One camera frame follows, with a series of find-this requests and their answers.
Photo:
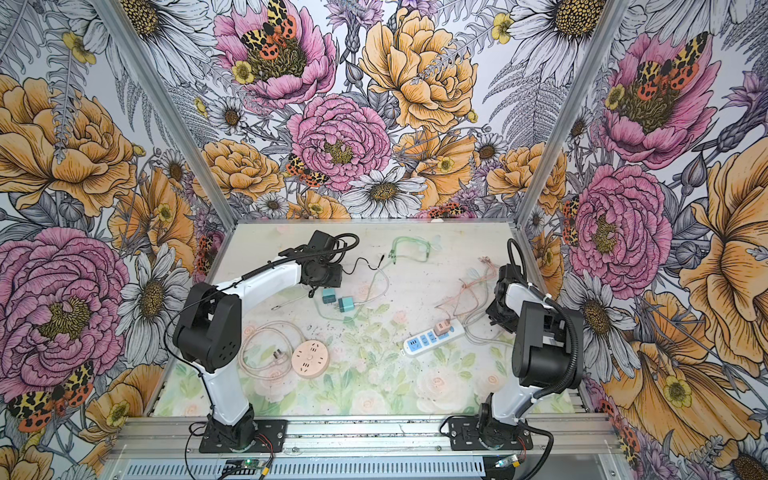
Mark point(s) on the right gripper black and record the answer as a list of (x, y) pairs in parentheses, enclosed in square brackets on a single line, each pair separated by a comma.
[(492, 311)]

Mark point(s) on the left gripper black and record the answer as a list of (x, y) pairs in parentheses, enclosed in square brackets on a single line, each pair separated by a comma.
[(333, 282)]

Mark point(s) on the pink charger plug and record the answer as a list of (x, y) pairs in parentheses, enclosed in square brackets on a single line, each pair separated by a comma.
[(442, 328)]

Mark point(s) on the white blue power strip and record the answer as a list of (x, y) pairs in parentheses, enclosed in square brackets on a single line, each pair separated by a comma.
[(427, 340)]

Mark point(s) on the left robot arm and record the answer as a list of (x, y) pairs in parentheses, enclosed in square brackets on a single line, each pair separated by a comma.
[(208, 333)]

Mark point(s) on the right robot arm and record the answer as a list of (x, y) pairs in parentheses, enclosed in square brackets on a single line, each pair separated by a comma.
[(548, 351)]

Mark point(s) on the teal charger adapter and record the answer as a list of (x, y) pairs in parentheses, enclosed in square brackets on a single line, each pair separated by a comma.
[(346, 304), (328, 296)]

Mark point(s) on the round pink socket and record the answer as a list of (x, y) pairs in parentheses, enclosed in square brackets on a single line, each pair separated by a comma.
[(310, 359)]

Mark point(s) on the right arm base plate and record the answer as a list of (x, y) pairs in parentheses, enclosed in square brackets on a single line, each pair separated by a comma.
[(467, 433)]

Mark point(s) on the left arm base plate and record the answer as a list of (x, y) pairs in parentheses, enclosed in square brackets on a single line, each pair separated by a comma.
[(251, 436)]

